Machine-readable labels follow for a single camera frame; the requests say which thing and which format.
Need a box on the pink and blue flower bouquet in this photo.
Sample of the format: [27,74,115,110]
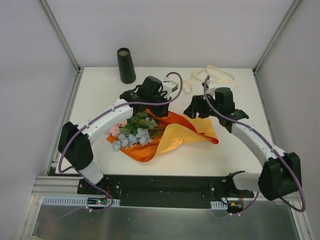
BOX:
[107,111,165,151]

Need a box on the cream lace ribbon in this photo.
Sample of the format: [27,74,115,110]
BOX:
[182,65,240,95]

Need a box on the dark orange tissue paper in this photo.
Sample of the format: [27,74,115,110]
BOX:
[106,108,220,163]

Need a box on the orange wrapping paper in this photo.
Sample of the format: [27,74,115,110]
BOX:
[155,116,219,155]

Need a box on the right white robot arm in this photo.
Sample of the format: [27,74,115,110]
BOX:
[183,80,302,201]

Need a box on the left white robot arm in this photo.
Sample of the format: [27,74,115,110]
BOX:
[57,76,183,195]

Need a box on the black conical vase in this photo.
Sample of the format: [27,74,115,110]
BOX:
[117,47,136,84]

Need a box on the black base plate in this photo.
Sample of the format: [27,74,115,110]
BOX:
[77,175,254,209]

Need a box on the right white cable duct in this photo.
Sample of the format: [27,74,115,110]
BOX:
[210,201,228,211]

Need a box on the white cable duct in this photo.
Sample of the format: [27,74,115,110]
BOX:
[210,201,228,211]
[42,196,121,208]

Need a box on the left white cable duct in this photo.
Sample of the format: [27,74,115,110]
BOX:
[42,196,121,208]

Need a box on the front aluminium rail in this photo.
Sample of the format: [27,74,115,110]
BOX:
[31,174,303,201]

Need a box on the right aluminium frame post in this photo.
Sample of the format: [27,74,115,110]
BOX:
[252,0,302,76]

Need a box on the aluminium frame post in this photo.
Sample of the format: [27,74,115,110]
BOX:
[252,0,302,76]
[38,0,81,73]

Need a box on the left aluminium frame post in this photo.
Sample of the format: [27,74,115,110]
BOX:
[38,0,81,73]

